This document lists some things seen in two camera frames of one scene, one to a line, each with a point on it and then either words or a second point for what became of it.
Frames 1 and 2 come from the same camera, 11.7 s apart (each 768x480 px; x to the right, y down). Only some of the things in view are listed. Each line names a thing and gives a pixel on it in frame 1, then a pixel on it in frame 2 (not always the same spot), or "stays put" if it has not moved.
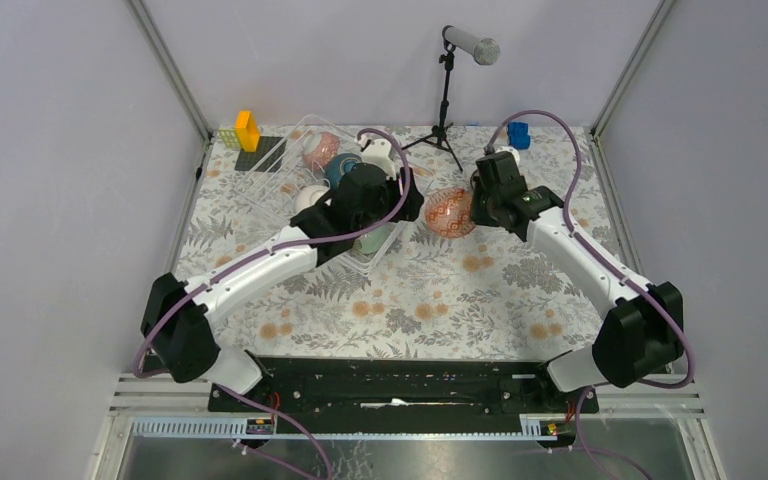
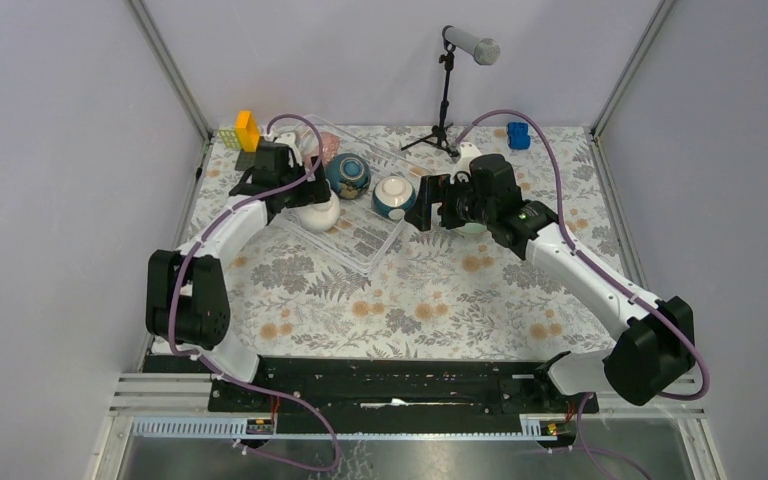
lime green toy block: x=230 y=138 stays put
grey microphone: x=486 y=50 stays put
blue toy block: x=518 y=135 stays put
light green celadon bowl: x=372 y=243 to x=473 y=228
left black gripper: x=393 y=187 to x=312 y=191
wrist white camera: x=379 y=153 to x=290 y=139
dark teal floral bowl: x=338 y=165 stays put
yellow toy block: x=247 y=131 stays put
